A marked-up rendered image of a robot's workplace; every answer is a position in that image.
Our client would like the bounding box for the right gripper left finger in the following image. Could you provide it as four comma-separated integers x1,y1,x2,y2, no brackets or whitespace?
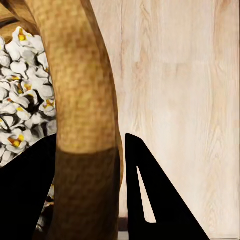
0,134,57,240

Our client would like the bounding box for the popcorn bag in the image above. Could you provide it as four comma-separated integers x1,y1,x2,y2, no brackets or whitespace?
0,0,124,240

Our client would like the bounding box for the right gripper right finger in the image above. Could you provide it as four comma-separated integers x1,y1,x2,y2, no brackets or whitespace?
125,133,210,240

